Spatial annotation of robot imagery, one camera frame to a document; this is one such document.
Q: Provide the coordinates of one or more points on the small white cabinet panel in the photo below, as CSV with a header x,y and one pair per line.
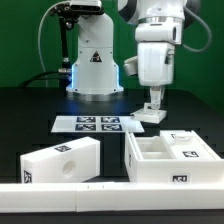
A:
x,y
187,145

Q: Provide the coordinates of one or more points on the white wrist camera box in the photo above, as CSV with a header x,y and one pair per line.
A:
x,y
131,66

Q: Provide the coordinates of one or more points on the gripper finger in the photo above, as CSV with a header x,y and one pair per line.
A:
x,y
156,95

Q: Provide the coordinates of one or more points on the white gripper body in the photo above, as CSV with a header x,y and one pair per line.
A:
x,y
155,63

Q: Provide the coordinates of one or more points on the white marker sheet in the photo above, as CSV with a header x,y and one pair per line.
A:
x,y
96,124

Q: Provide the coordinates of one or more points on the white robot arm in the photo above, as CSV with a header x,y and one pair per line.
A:
x,y
159,27

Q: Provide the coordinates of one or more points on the white front fence bar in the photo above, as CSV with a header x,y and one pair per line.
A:
x,y
109,196

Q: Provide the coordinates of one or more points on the white cabinet block with hole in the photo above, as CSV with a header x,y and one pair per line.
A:
x,y
70,162

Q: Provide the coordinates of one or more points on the white cabinet body box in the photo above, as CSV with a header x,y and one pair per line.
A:
x,y
147,160

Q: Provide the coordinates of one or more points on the black camera on stand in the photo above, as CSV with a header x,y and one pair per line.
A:
x,y
68,15

